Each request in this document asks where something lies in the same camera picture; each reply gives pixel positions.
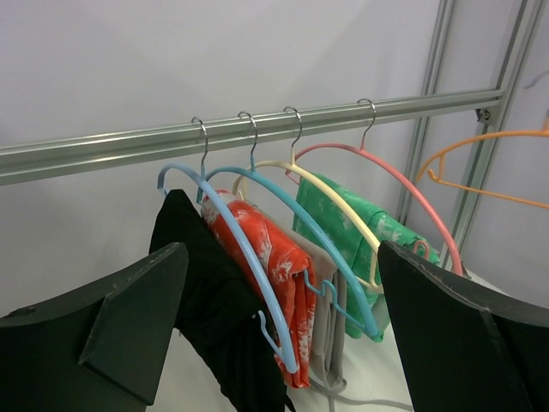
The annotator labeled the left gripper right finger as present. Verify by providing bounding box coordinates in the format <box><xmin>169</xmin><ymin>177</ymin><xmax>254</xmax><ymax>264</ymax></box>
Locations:
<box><xmin>378</xmin><ymin>241</ymin><xmax>548</xmax><ymax>411</ymax></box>

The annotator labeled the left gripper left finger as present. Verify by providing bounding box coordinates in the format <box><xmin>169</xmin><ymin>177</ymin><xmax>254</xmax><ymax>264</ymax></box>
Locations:
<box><xmin>1</xmin><ymin>243</ymin><xmax>188</xmax><ymax>411</ymax></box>

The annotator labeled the orange clothes hanger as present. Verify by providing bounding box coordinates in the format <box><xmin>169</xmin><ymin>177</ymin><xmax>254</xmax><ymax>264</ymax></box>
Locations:
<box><xmin>415</xmin><ymin>130</ymin><xmax>548</xmax><ymax>209</ymax></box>

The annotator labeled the black garment on blue hanger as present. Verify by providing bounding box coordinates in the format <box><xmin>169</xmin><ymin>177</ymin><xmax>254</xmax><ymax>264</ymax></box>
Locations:
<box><xmin>149</xmin><ymin>189</ymin><xmax>295</xmax><ymax>411</ymax></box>

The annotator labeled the light blue clothes hanger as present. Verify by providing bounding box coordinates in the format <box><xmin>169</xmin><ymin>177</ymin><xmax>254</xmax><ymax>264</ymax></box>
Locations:
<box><xmin>157</xmin><ymin>116</ymin><xmax>298</xmax><ymax>373</ymax></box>

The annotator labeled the pink clothes hanger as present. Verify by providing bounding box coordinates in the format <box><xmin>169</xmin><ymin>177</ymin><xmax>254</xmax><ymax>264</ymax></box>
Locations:
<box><xmin>294</xmin><ymin>98</ymin><xmax>465</xmax><ymax>277</ymax></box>

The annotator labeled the beige wooden clothes hanger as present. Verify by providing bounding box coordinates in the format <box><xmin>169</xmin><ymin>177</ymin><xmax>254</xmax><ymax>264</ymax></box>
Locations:
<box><xmin>238</xmin><ymin>106</ymin><xmax>384</xmax><ymax>294</ymax></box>

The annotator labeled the green garment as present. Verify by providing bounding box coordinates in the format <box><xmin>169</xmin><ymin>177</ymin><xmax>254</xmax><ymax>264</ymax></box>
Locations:
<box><xmin>293</xmin><ymin>174</ymin><xmax>426</xmax><ymax>342</ymax></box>

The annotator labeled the red patterned garment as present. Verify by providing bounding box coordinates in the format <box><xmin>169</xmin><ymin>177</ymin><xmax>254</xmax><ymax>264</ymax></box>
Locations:
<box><xmin>216</xmin><ymin>190</ymin><xmax>317</xmax><ymax>389</ymax></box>

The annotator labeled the grey brown garment with drawstring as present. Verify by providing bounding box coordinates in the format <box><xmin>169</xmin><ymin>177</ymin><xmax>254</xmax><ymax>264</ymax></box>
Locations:
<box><xmin>287</xmin><ymin>230</ymin><xmax>413</xmax><ymax>411</ymax></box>

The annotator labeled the aluminium hanging rail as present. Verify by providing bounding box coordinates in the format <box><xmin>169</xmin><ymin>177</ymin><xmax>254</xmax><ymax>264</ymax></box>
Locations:
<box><xmin>1</xmin><ymin>89</ymin><xmax>504</xmax><ymax>185</ymax></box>

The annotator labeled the right aluminium frame post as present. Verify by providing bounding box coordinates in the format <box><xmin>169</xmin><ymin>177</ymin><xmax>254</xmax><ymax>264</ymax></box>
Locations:
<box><xmin>401</xmin><ymin>1</ymin><xmax>548</xmax><ymax>279</ymax></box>

